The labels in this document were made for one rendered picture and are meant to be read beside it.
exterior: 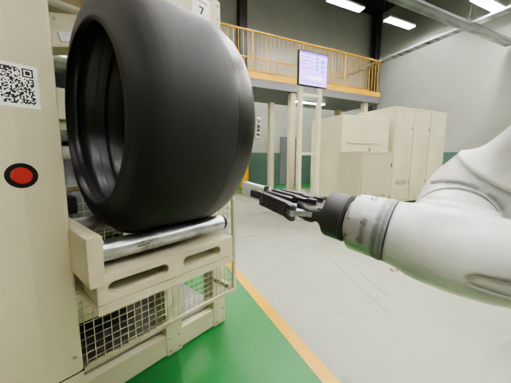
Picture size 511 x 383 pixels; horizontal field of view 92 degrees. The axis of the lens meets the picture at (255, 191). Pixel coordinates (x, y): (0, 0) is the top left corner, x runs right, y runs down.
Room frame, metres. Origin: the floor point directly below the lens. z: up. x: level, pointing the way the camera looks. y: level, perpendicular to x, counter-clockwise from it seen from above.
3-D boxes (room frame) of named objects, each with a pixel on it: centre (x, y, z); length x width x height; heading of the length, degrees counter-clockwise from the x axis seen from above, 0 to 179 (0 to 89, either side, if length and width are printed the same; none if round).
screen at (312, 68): (4.42, -0.97, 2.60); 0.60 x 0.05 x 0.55; 115
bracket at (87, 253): (0.57, 0.44, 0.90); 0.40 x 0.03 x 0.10; 49
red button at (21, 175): (0.46, 0.43, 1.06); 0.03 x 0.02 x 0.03; 139
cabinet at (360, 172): (4.96, -2.20, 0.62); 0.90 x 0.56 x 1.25; 115
